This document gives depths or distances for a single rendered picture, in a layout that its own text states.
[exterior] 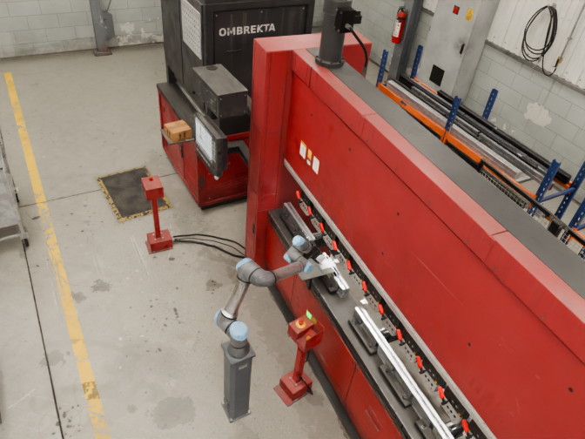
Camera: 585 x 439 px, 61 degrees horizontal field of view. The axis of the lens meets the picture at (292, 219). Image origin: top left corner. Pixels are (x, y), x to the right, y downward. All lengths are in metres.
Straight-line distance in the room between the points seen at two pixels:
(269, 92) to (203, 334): 2.15
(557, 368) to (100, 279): 3.97
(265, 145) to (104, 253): 2.20
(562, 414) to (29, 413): 3.52
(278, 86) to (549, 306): 2.39
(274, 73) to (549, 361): 2.49
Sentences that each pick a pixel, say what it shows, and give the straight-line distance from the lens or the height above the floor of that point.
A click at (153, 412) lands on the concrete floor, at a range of 4.17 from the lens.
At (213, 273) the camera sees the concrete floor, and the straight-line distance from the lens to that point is 4.99.
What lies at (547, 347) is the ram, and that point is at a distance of 2.28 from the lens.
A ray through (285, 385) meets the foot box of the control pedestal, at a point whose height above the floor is 0.10.
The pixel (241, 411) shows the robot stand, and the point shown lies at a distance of 4.03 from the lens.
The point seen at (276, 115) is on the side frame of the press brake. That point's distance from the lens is 3.83.
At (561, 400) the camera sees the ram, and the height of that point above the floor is 1.92.
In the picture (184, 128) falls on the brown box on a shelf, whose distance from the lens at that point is 5.00.
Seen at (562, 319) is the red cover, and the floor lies 2.24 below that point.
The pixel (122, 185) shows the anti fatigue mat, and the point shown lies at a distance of 6.13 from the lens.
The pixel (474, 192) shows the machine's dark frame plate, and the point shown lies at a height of 2.30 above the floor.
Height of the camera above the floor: 3.63
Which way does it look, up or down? 40 degrees down
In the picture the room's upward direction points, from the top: 7 degrees clockwise
